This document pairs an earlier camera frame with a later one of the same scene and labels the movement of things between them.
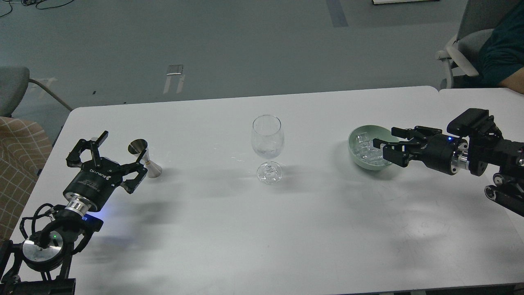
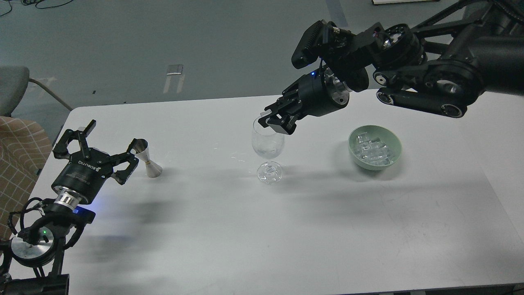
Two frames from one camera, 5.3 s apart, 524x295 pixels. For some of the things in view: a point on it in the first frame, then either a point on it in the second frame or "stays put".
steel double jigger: x=137 y=147 stays put
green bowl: x=361 y=148 stays put
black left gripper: x=97 y=178 -> x=85 y=169
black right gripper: x=437 y=151 -> x=319 y=93
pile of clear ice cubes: x=364 y=150 stays put
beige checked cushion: x=25 y=145 stays put
